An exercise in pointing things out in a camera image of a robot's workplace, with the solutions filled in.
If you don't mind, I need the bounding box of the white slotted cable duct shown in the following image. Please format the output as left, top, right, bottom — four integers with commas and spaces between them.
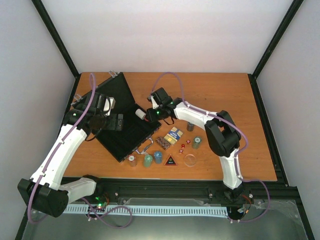
63, 203, 228, 218

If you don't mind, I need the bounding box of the dark blue poker chip stack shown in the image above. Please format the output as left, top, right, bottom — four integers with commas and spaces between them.
186, 122, 195, 132

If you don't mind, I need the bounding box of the light green poker chip stack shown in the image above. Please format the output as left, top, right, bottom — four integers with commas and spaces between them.
143, 154, 153, 168

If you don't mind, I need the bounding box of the blue yellow card deck box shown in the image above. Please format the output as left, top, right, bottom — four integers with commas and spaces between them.
163, 126, 184, 145

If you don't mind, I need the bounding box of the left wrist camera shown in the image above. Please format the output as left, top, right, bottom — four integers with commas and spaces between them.
92, 93, 116, 116

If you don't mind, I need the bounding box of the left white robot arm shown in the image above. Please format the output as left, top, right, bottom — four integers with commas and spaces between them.
17, 109, 124, 218

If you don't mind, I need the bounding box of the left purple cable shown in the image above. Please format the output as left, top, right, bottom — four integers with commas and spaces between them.
26, 72, 98, 224

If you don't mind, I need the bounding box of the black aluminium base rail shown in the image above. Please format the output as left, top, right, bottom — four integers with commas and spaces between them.
57, 176, 301, 208

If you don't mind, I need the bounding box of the orange white poker chip stack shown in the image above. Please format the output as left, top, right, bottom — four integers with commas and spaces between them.
128, 154, 137, 167

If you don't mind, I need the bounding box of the clear round dealer button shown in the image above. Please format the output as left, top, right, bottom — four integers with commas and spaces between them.
184, 154, 197, 167

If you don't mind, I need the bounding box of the light blue poker chip stack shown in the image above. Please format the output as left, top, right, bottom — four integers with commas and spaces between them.
153, 151, 163, 164

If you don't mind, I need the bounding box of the black poker set case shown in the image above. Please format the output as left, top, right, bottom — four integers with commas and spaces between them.
77, 72, 161, 163

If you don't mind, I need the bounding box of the black triangular dealer badge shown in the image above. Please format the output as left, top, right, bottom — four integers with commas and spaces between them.
164, 154, 178, 166

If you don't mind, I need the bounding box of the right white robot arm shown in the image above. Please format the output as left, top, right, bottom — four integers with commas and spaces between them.
146, 96, 244, 203

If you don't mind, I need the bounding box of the purple cable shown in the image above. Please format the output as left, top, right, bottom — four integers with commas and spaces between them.
26, 72, 98, 224
151, 71, 271, 223

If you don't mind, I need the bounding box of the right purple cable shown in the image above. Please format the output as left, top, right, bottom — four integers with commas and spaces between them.
151, 71, 271, 223

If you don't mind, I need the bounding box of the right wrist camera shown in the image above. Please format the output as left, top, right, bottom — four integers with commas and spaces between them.
150, 87, 173, 109

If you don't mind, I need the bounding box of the dark green poker chip stack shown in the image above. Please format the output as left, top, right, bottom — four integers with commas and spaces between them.
192, 136, 202, 149

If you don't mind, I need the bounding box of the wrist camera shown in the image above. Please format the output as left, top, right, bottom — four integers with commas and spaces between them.
150, 87, 173, 109
92, 93, 116, 116

